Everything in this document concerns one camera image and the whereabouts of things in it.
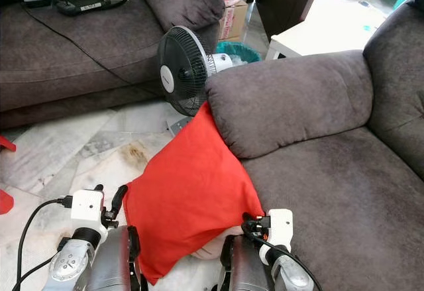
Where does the teal plastic basket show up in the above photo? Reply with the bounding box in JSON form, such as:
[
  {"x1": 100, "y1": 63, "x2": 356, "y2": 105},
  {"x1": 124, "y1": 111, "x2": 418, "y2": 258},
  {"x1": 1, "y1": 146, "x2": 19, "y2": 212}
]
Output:
[{"x1": 215, "y1": 40, "x2": 263, "y2": 65}]

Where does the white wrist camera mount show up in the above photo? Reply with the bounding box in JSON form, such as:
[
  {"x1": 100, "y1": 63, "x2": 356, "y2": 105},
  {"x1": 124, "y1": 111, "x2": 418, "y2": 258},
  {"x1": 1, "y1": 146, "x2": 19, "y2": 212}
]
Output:
[
  {"x1": 70, "y1": 189, "x2": 107, "y2": 228},
  {"x1": 264, "y1": 208, "x2": 295, "y2": 249}
]

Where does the dark brown door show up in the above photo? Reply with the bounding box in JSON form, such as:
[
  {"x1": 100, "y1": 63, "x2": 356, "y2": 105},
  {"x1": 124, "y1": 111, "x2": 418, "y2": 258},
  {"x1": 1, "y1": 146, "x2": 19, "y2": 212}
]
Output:
[{"x1": 254, "y1": 0, "x2": 329, "y2": 40}]

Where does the brown cardboard box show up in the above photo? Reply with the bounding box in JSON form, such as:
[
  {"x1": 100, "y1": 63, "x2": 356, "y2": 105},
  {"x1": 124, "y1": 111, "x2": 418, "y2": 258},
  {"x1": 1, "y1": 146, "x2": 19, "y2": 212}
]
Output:
[{"x1": 218, "y1": 0, "x2": 250, "y2": 42}]

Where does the black power adapter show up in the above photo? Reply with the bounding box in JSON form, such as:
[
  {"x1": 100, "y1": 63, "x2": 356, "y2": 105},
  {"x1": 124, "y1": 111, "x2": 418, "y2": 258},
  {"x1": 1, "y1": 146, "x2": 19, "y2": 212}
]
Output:
[{"x1": 56, "y1": 0, "x2": 131, "y2": 18}]

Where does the dark brown fabric sofa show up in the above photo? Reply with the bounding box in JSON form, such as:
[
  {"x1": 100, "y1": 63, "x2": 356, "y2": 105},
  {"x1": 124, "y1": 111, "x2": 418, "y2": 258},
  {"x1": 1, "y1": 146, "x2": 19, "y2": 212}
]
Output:
[
  {"x1": 205, "y1": 0, "x2": 424, "y2": 291},
  {"x1": 0, "y1": 0, "x2": 227, "y2": 131}
]

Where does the white low table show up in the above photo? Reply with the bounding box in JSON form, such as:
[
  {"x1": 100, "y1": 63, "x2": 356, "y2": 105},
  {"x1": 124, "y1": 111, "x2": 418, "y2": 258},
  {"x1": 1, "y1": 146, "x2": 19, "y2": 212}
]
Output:
[{"x1": 264, "y1": 0, "x2": 399, "y2": 60}]

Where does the thin black power cord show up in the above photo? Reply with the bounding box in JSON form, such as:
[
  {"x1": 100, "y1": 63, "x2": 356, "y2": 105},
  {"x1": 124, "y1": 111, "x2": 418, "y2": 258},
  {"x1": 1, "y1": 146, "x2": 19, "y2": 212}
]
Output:
[{"x1": 23, "y1": 4, "x2": 164, "y2": 97}]

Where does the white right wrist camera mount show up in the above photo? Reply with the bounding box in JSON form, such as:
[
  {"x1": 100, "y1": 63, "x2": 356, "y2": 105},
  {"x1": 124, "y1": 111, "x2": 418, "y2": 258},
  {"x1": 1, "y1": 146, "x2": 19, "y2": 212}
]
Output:
[{"x1": 264, "y1": 208, "x2": 295, "y2": 249}]

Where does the red plastic stool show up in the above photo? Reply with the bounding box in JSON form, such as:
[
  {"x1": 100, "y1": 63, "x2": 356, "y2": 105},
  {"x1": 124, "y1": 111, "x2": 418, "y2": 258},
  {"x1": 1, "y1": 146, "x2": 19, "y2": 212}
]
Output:
[{"x1": 0, "y1": 135, "x2": 18, "y2": 216}]

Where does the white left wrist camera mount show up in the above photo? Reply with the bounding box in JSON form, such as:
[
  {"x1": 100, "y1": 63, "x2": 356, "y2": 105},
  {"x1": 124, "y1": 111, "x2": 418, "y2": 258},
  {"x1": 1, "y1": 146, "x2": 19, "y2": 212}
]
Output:
[{"x1": 70, "y1": 189, "x2": 107, "y2": 228}]

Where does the red pillow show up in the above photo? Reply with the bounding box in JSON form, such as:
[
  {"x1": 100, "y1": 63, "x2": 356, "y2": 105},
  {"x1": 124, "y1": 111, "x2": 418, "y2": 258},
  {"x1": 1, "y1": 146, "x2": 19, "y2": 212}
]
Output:
[{"x1": 122, "y1": 100, "x2": 266, "y2": 286}]

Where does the black floor fan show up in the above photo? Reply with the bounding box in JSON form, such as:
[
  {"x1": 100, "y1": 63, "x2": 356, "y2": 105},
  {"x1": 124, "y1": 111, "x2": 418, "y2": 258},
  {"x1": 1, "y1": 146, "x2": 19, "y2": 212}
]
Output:
[{"x1": 158, "y1": 25, "x2": 236, "y2": 137}]

